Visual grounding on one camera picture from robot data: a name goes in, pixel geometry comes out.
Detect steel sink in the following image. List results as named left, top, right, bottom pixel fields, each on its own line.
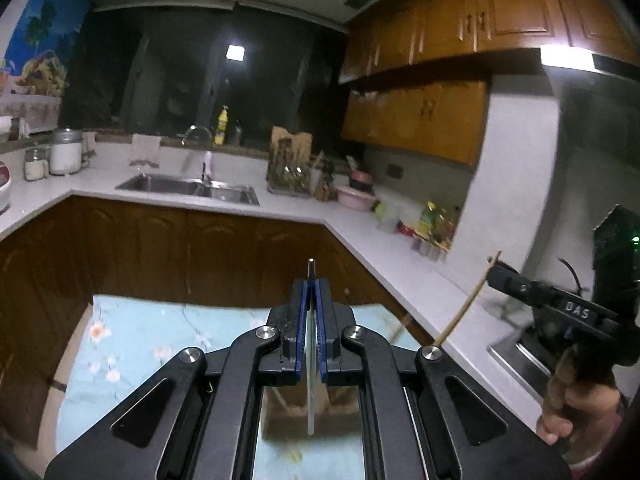
left=115, top=174, right=261, bottom=207

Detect yellow bottle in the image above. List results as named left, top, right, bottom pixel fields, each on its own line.
left=214, top=105, right=230, bottom=147

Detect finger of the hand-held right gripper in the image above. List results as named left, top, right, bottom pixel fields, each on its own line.
left=487, top=262, right=551, bottom=307

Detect white pot with lid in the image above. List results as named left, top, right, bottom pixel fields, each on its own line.
left=49, top=127, right=83, bottom=176

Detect gas stove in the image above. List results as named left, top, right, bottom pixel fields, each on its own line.
left=487, top=327, right=556, bottom=401

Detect utensil rack with cutting board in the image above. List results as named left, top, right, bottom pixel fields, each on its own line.
left=266, top=126, right=313, bottom=196

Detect brown wooden base cabinets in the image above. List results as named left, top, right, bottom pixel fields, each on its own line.
left=0, top=195, right=436, bottom=441

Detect person's right forearm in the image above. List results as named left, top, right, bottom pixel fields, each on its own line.
left=570, top=400, right=640, bottom=480

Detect glass jar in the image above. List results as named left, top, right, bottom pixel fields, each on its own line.
left=24, top=147, right=50, bottom=182

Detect floral light blue tablecloth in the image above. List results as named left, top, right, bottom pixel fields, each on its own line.
left=55, top=294, right=418, bottom=480

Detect dark kitchen window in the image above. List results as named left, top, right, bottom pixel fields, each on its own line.
left=60, top=2, right=351, bottom=153

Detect wooden wall cabinets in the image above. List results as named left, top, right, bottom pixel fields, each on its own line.
left=337, top=0, right=640, bottom=168

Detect person's right hand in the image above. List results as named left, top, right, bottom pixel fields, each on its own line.
left=536, top=347, right=624, bottom=462

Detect pink bowl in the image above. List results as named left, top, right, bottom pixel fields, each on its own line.
left=347, top=157, right=375, bottom=191

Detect fruit and palm wall poster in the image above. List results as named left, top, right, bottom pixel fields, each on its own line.
left=0, top=0, right=93, bottom=126

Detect chrome faucet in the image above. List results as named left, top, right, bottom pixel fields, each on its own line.
left=181, top=125, right=215, bottom=183

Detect range hood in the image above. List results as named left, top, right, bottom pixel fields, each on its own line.
left=539, top=42, right=640, bottom=83

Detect white dish cloth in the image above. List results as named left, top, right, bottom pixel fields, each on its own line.
left=130, top=133, right=162, bottom=170

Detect white and red rice cooker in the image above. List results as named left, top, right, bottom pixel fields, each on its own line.
left=0, top=160, right=12, bottom=216

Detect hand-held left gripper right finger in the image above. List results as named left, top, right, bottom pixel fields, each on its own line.
left=316, top=280, right=572, bottom=480

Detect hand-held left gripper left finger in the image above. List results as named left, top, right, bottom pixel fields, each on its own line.
left=45, top=280, right=309, bottom=480

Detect pink basin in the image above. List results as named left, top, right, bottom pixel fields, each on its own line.
left=335, top=185, right=378, bottom=212

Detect metal chopstick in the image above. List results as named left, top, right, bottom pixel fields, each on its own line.
left=306, top=257, right=320, bottom=435

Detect thin bamboo chopstick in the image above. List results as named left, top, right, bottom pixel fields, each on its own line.
left=436, top=251, right=502, bottom=347

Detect row of small cups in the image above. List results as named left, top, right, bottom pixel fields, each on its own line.
left=409, top=235, right=448, bottom=263

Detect wooden utensil holder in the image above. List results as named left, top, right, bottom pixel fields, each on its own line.
left=262, top=385, right=363, bottom=442

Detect condiment bottles group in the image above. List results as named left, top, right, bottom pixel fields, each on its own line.
left=417, top=201, right=456, bottom=248

